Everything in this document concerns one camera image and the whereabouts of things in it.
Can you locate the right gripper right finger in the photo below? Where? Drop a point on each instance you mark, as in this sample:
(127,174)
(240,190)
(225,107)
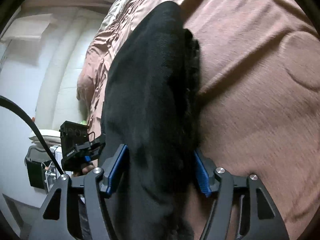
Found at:
(259,217)

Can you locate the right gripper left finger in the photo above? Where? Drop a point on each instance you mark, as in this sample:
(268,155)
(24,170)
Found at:
(59,214)

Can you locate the black pants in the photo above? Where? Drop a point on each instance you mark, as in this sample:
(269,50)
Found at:
(150,105)

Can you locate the black bin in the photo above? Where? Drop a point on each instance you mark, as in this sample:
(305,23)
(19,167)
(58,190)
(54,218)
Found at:
(36,160)

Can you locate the white padded headboard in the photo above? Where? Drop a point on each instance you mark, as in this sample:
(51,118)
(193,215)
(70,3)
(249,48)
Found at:
(57,101)

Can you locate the brown bed blanket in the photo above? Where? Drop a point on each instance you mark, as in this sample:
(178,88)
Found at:
(259,85)

